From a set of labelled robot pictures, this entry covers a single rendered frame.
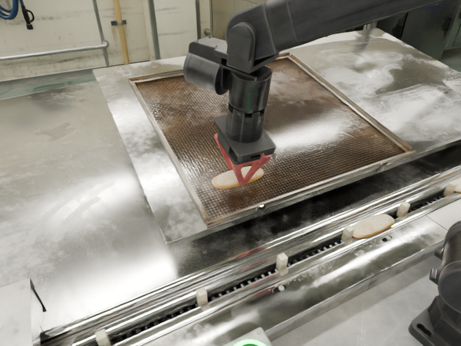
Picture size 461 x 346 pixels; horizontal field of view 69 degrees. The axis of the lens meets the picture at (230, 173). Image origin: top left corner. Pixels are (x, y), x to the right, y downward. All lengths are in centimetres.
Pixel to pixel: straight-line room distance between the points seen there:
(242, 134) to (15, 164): 65
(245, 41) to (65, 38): 371
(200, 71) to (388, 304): 45
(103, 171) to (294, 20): 60
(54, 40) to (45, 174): 324
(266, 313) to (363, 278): 16
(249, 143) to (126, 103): 42
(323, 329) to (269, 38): 40
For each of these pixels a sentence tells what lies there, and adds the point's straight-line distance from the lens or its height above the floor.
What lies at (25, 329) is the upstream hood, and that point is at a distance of 49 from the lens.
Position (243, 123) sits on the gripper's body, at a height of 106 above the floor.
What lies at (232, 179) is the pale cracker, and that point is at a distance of 59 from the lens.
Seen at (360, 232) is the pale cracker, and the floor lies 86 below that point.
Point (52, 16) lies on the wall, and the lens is 404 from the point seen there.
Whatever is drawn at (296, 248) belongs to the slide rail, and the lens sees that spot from 60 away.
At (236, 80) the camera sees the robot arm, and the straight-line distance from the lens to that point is 47.
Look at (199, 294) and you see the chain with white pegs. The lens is 51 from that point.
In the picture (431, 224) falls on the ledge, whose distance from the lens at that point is 71.
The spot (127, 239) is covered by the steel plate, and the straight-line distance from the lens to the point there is 67.
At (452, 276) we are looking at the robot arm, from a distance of 48.
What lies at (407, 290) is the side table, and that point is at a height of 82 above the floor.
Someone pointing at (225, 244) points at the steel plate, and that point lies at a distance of 63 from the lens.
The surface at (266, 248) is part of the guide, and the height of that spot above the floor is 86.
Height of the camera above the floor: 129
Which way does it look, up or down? 36 degrees down
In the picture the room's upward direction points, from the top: straight up
